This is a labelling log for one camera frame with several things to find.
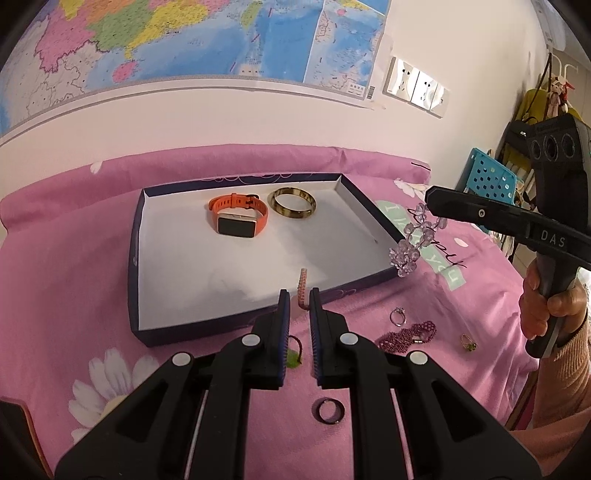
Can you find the white wall socket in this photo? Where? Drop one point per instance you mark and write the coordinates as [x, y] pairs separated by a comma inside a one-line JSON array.
[[424, 90], [441, 101], [399, 76]]

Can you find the hanging plush doll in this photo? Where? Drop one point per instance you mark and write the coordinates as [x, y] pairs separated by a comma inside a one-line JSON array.
[[559, 92]]

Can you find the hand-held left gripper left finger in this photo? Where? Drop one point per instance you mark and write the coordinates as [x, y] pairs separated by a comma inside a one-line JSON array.
[[283, 332]]

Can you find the pink floral blanket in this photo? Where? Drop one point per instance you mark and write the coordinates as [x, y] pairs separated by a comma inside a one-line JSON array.
[[69, 254]]

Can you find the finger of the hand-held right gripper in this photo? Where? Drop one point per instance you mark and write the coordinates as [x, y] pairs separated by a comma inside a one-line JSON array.
[[480, 213]]

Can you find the dark blue cardboard box tray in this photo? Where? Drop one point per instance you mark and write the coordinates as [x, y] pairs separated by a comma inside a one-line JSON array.
[[184, 258]]

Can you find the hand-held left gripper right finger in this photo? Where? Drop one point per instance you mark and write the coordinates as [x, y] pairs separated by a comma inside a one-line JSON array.
[[315, 332]]

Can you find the orange smartwatch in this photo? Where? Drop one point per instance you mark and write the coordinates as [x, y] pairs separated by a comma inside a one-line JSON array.
[[235, 226]]

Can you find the person's right forearm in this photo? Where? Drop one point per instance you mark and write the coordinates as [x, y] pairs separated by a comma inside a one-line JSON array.
[[563, 392]]

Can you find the person's right hand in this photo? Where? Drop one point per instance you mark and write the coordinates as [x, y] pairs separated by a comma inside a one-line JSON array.
[[531, 314]]

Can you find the black bag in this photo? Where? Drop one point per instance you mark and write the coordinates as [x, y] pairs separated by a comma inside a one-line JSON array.
[[515, 138]]

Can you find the dark wooden board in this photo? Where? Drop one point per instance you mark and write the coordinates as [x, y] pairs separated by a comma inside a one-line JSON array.
[[18, 438]]

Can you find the wall map poster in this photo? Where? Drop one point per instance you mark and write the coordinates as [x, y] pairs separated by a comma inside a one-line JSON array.
[[184, 37]]

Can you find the yellow hanging bag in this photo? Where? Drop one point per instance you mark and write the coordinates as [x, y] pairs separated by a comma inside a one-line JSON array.
[[531, 101]]

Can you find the tortoiseshell bangle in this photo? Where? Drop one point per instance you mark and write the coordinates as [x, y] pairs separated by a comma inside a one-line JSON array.
[[277, 207]]

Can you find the blue perforated plastic stool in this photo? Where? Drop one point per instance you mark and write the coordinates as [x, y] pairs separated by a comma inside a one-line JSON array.
[[485, 175]]

